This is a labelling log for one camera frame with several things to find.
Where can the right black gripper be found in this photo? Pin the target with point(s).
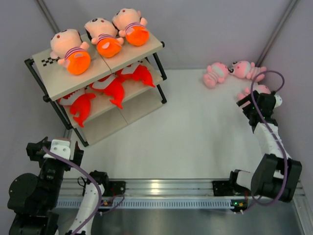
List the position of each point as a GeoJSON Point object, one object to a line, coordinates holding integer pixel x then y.
{"type": "Point", "coordinates": [245, 108]}

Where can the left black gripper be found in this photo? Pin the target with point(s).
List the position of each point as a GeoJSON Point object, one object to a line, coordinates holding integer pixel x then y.
{"type": "Point", "coordinates": [33, 150]}

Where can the red plush fish white face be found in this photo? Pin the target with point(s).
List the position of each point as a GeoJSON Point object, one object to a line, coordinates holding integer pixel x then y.
{"type": "Point", "coordinates": [79, 103]}

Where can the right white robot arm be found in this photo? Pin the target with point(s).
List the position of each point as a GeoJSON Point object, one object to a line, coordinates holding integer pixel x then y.
{"type": "Point", "coordinates": [277, 174]}

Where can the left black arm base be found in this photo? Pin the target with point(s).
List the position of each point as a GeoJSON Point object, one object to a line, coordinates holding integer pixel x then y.
{"type": "Point", "coordinates": [116, 188]}

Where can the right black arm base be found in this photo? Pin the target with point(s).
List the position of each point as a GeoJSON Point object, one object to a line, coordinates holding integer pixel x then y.
{"type": "Point", "coordinates": [227, 188]}

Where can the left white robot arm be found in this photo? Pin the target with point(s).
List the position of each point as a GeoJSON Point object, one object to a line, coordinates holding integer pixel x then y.
{"type": "Point", "coordinates": [33, 197]}

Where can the beige three-tier shelf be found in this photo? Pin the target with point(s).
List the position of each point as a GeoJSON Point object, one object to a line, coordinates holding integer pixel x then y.
{"type": "Point", "coordinates": [105, 118]}

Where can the pink plush lower right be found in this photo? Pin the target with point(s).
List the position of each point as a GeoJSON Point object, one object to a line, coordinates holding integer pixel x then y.
{"type": "Point", "coordinates": [258, 88]}

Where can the pink plush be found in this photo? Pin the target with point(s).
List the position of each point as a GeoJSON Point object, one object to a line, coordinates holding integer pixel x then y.
{"type": "Point", "coordinates": [247, 70]}
{"type": "Point", "coordinates": [258, 88]}
{"type": "Point", "coordinates": [215, 73]}

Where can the pink plush top right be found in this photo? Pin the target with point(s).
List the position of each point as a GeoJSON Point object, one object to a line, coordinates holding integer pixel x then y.
{"type": "Point", "coordinates": [247, 70]}

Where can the pink plush left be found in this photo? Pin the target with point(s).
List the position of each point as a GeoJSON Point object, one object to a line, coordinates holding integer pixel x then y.
{"type": "Point", "coordinates": [215, 73]}

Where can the left doll orange pants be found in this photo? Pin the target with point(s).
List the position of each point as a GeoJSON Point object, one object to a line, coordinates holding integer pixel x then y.
{"type": "Point", "coordinates": [70, 51]}

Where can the doll orange pants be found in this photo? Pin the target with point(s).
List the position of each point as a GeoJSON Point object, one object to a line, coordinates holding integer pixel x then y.
{"type": "Point", "coordinates": [70, 51]}
{"type": "Point", "coordinates": [131, 26]}
{"type": "Point", "coordinates": [103, 35]}

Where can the middle doll orange pants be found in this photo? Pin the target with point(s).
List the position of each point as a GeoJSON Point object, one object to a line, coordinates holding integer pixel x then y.
{"type": "Point", "coordinates": [103, 35]}

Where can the right doll orange pants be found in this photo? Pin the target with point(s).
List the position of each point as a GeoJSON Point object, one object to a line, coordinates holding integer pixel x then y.
{"type": "Point", "coordinates": [131, 26]}

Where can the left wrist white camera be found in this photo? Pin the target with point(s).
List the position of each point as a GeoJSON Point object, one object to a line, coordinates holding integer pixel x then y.
{"type": "Point", "coordinates": [60, 147]}

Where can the wrist white camera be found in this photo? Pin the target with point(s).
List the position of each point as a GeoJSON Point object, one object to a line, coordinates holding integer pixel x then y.
{"type": "Point", "coordinates": [278, 100]}
{"type": "Point", "coordinates": [60, 147]}

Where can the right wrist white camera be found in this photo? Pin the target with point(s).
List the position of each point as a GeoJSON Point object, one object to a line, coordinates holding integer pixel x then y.
{"type": "Point", "coordinates": [278, 100]}

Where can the aluminium mounting rail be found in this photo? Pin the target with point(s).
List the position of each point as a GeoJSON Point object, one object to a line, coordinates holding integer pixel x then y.
{"type": "Point", "coordinates": [168, 187]}

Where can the white slotted cable duct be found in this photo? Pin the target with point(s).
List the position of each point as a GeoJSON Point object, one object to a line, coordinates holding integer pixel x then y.
{"type": "Point", "coordinates": [179, 203]}

